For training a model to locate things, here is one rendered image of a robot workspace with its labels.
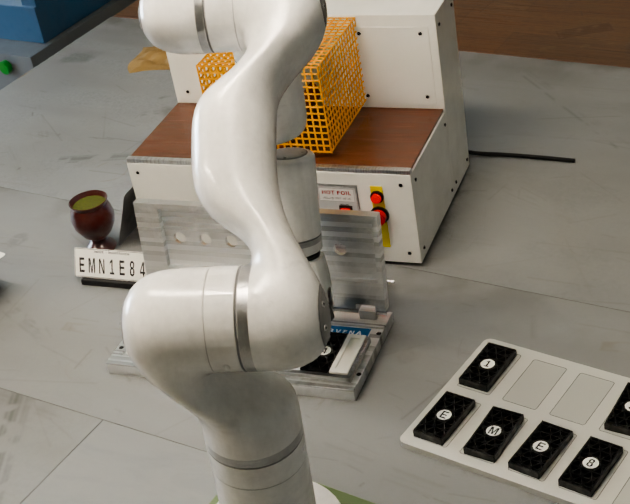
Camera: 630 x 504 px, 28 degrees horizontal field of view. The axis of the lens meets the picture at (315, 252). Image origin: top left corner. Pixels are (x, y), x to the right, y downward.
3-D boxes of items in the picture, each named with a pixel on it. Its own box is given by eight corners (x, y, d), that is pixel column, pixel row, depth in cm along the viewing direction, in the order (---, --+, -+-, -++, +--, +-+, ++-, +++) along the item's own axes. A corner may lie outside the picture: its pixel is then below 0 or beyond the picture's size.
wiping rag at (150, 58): (219, 35, 325) (218, 30, 324) (212, 64, 310) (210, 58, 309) (135, 46, 327) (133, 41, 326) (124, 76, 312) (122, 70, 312)
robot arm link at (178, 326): (299, 467, 146) (271, 309, 132) (144, 472, 148) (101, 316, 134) (307, 396, 156) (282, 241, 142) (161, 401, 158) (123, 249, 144)
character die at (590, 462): (558, 485, 172) (557, 479, 171) (590, 442, 178) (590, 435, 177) (591, 497, 169) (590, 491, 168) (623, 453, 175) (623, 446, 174)
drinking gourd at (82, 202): (77, 244, 248) (62, 196, 242) (119, 231, 249) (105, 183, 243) (84, 265, 241) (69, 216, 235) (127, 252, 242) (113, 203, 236)
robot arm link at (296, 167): (257, 244, 192) (317, 243, 190) (249, 162, 187) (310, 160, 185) (267, 224, 199) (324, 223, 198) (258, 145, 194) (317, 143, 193)
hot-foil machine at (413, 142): (147, 248, 242) (98, 70, 222) (228, 145, 273) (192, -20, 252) (534, 276, 215) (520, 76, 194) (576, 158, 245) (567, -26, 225)
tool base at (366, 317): (108, 373, 211) (103, 356, 209) (161, 300, 226) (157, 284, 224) (355, 401, 195) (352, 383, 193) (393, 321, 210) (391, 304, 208)
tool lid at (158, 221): (132, 202, 214) (137, 197, 216) (151, 299, 223) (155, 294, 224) (376, 216, 198) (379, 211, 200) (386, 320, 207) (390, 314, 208)
